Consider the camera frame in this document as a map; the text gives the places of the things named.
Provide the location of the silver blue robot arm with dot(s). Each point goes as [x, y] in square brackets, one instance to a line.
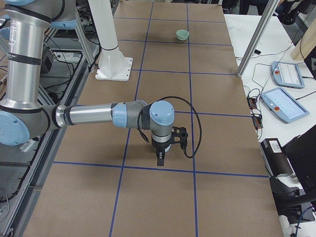
[23, 118]

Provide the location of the light green bowl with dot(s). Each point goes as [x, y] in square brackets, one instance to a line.
[182, 35]

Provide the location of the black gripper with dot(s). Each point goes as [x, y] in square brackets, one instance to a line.
[158, 146]

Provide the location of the aluminium frame post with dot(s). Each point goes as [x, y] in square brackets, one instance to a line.
[263, 22]

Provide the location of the white camera pedestal column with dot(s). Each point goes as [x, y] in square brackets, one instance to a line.
[112, 64]

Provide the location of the near teach pendant tablet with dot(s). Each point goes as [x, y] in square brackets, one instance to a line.
[283, 105]

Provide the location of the teach pendant tablet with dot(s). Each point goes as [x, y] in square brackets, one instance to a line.
[283, 105]
[287, 75]

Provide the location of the black orange adapter box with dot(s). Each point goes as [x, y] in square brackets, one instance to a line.
[255, 112]

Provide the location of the far teach pendant tablet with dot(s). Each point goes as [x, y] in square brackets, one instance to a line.
[287, 75]

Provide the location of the black box with label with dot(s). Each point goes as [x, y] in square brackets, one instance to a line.
[276, 161]

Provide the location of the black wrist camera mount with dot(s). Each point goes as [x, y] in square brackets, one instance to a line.
[179, 135]

